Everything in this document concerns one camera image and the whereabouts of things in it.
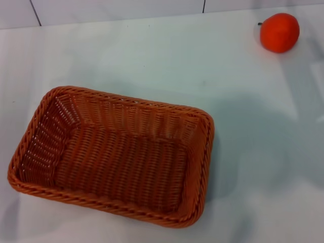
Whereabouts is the orange toy fruit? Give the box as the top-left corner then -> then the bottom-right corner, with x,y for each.
257,13 -> 301,54

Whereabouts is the orange woven plastic basket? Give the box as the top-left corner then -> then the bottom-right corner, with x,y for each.
7,86 -> 215,230

